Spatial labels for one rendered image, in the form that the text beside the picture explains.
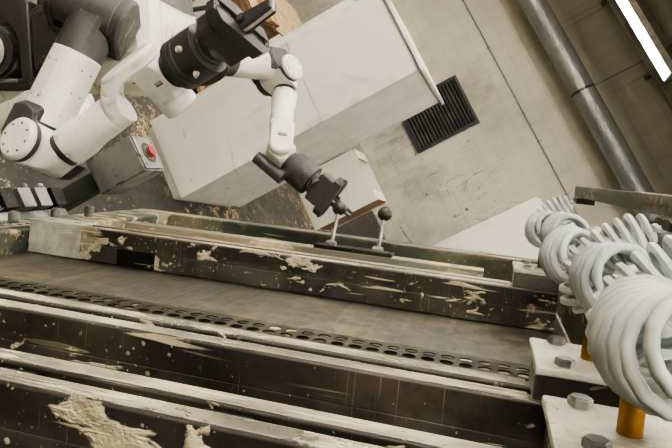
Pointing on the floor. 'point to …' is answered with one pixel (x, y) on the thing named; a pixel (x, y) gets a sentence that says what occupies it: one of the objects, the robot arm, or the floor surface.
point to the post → (80, 191)
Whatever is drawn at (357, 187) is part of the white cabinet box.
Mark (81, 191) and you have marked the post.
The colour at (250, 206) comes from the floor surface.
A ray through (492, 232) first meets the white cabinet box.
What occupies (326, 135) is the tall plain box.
